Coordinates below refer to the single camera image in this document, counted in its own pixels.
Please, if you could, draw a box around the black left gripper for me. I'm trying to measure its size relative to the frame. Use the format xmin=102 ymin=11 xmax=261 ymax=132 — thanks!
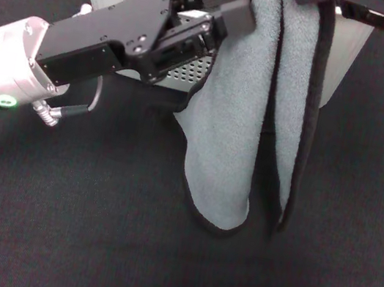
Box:
xmin=31 ymin=0 xmax=224 ymax=113

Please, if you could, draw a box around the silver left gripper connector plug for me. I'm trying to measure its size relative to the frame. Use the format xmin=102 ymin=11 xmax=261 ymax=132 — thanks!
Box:
xmin=73 ymin=1 xmax=93 ymax=21

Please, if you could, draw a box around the grey yellow towel black trim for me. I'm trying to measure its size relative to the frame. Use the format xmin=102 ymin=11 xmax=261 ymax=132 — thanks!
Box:
xmin=153 ymin=0 xmax=343 ymax=250

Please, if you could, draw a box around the grey perforated plastic storage basket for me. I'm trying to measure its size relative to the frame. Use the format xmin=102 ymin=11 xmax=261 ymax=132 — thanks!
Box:
xmin=62 ymin=0 xmax=379 ymax=124

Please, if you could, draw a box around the black tablecloth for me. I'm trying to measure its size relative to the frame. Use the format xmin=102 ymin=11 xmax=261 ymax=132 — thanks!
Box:
xmin=0 ymin=0 xmax=384 ymax=287

